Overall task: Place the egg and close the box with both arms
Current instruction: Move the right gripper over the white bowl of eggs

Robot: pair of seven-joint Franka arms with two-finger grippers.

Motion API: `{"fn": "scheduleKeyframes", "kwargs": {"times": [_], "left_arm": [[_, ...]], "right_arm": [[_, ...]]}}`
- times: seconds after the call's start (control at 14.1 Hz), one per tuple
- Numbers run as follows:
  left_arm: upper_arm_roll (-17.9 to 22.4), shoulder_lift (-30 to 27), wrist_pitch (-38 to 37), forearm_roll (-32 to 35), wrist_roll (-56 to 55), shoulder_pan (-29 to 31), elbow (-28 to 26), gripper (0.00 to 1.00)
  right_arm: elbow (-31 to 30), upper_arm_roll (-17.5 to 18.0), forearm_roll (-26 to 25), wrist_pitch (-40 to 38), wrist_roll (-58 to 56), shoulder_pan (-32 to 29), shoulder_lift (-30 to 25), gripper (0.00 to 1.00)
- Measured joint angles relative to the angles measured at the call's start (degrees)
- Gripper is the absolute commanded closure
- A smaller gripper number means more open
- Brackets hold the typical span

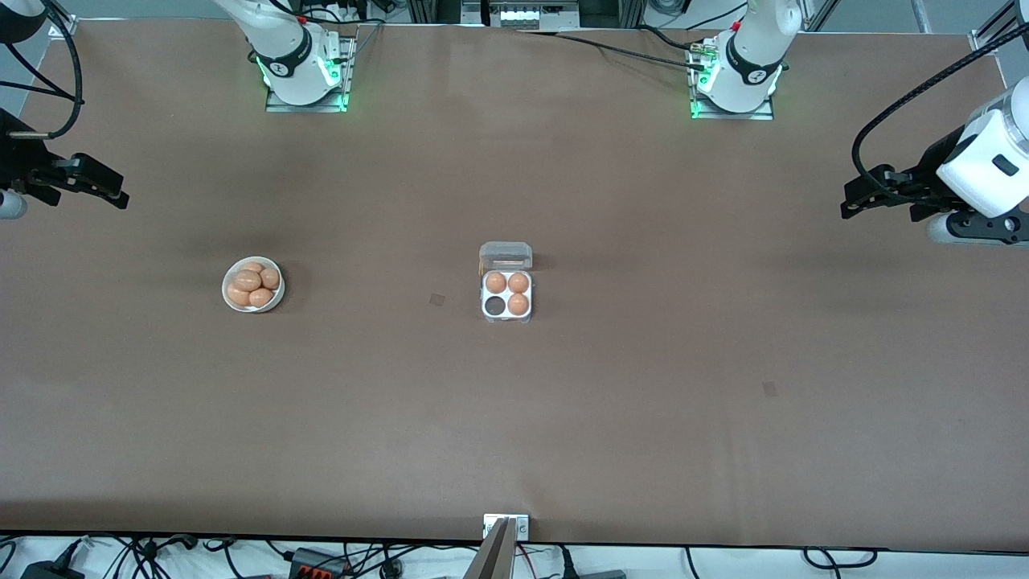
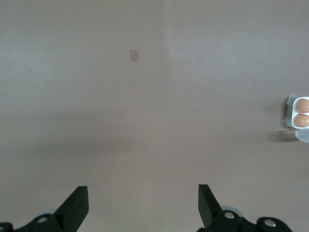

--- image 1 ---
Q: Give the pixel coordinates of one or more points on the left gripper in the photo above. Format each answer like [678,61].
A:
[926,178]

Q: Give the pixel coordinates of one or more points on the clear plastic egg carton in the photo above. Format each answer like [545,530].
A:
[506,256]

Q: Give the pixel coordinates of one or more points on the flat black box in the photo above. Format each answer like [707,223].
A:
[603,575]

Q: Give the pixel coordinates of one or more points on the white round bowl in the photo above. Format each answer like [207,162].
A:
[278,297]

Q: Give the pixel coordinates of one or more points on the black power adapter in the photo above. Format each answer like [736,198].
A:
[48,572]

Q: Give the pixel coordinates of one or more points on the white power strip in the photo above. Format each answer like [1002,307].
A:
[522,14]

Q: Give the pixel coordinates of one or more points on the red black connector block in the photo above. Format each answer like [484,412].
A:
[317,565]

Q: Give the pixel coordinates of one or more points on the metal table corner bracket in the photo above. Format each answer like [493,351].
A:
[982,40]
[63,30]

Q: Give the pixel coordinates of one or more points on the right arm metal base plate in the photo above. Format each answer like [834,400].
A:
[277,106]

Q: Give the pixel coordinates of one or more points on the aluminium frame post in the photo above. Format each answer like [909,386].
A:
[434,10]

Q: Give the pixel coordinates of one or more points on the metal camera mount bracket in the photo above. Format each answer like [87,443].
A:
[522,527]

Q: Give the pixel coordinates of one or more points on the grey camera pole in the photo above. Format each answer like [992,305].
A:
[494,559]

